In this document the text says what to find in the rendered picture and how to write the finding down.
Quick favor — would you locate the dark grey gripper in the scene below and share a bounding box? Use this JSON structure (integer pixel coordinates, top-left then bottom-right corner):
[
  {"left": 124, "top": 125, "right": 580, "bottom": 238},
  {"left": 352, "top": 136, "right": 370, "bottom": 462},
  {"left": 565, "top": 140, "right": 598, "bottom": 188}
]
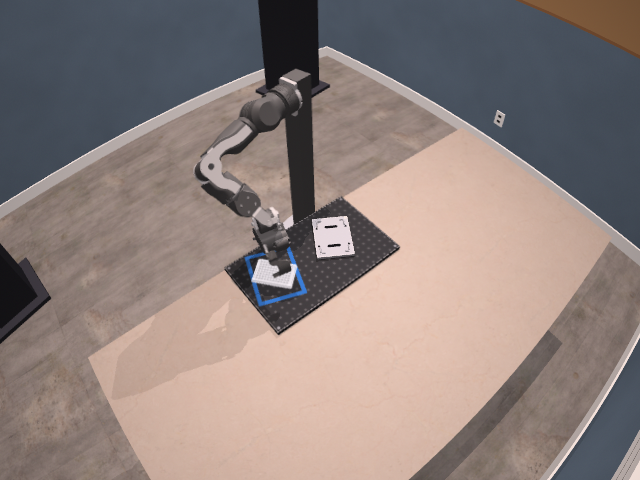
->
[{"left": 252, "top": 219, "right": 291, "bottom": 278}]

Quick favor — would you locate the blue rectangular tape outline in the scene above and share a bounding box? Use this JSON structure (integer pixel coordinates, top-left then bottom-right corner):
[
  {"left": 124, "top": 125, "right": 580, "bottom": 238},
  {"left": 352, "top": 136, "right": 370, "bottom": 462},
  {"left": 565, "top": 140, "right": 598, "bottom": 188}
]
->
[{"left": 245, "top": 246, "right": 307, "bottom": 306}]

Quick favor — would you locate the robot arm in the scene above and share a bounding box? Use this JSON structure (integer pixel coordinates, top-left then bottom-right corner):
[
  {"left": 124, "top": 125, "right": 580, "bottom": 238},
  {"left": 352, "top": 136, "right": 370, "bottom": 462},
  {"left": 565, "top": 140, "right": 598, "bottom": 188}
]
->
[{"left": 193, "top": 77, "right": 302, "bottom": 234}]

